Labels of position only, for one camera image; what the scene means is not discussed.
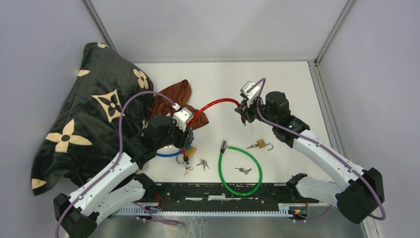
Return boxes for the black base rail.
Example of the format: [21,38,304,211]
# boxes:
[140,182,318,212]

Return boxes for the aluminium frame right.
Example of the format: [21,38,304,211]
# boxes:
[308,59,381,238]

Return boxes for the small brass padlock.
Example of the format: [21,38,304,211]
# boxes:
[247,139,274,151]

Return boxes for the brown cloth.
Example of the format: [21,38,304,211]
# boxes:
[149,79,209,130]

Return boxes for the blue cable lock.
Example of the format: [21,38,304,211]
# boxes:
[156,141,192,158]

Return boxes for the purple cable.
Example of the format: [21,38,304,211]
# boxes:
[54,91,181,238]
[248,78,386,221]

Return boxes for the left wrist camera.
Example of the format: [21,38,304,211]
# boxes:
[172,108,193,131]

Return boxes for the red lock key bunch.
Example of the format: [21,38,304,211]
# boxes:
[183,167,194,177]

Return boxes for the green cable lock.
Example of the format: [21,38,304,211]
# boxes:
[218,140,263,197]

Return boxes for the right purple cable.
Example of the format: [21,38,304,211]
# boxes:
[248,78,386,221]

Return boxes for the black floral blanket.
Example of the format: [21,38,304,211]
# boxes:
[31,42,155,196]

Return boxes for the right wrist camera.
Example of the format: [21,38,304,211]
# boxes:
[240,81,261,108]

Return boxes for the red cable lock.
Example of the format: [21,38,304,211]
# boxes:
[176,98,240,167]

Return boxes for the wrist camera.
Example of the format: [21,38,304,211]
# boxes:
[172,108,193,131]
[240,81,261,108]

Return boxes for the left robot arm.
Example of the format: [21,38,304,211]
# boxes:
[53,110,194,238]

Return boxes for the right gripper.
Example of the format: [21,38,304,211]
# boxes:
[236,94,277,126]

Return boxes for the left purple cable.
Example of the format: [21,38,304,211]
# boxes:
[54,91,181,238]

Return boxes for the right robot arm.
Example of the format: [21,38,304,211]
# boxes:
[235,91,386,224]

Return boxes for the large brass padlock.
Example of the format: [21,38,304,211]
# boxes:
[175,146,197,166]

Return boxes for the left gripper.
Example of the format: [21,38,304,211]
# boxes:
[156,116,194,150]

